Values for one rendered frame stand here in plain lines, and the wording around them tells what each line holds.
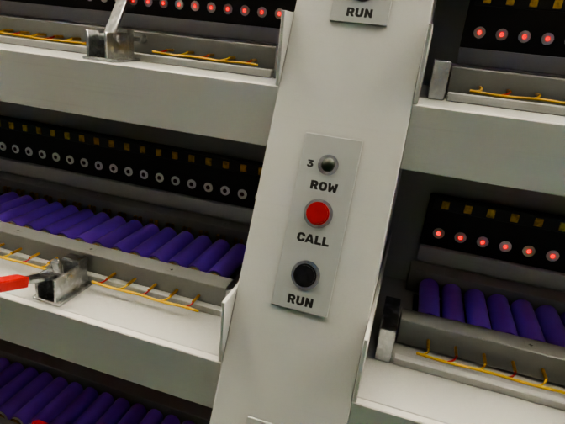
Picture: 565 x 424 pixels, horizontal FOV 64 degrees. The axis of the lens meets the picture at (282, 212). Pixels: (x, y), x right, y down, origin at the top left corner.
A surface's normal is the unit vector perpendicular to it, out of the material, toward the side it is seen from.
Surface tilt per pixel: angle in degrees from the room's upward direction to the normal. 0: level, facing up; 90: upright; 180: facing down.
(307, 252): 90
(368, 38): 90
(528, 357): 113
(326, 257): 90
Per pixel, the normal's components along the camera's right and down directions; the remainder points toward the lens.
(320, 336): -0.24, -0.05
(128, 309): 0.10, -0.93
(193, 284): -0.29, 0.33
